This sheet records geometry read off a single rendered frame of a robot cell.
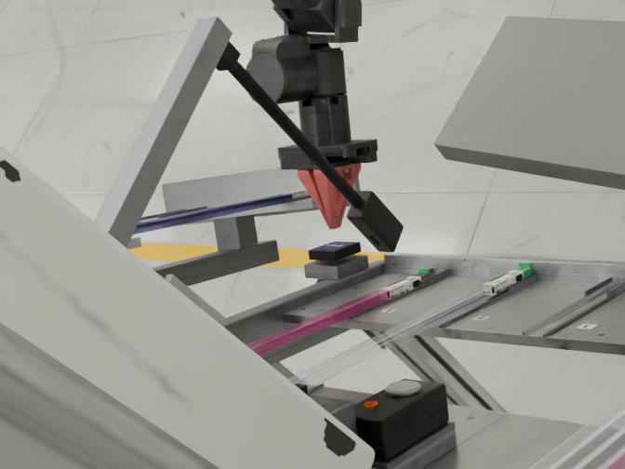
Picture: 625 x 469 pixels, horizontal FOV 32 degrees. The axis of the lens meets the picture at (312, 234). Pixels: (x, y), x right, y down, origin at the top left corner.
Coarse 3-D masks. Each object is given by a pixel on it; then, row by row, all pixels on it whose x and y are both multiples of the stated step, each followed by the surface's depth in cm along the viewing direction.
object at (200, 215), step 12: (240, 204) 130; (252, 204) 132; (264, 204) 134; (276, 204) 136; (180, 216) 122; (192, 216) 123; (204, 216) 125; (216, 216) 126; (144, 228) 117; (156, 228) 119
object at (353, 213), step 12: (360, 192) 72; (372, 192) 72; (372, 204) 72; (348, 216) 72; (360, 216) 71; (372, 216) 72; (384, 216) 73; (360, 228) 72; (372, 228) 72; (384, 228) 73; (396, 228) 74; (372, 240) 73; (384, 240) 73; (396, 240) 74
